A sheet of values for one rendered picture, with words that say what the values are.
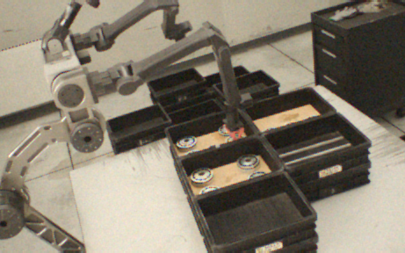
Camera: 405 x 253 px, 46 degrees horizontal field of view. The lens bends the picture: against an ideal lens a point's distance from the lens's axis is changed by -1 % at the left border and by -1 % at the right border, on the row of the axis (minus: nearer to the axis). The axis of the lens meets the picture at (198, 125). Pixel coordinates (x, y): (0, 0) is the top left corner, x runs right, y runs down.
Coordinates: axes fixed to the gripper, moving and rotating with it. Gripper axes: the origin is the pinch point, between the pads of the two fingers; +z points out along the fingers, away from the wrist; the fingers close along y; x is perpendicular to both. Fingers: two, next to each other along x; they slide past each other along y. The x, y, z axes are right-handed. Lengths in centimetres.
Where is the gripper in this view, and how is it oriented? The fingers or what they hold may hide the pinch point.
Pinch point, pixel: (235, 138)
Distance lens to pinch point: 230.8
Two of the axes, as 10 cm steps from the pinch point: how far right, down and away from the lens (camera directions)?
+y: -3.5, -4.0, 8.5
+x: -9.3, 2.8, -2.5
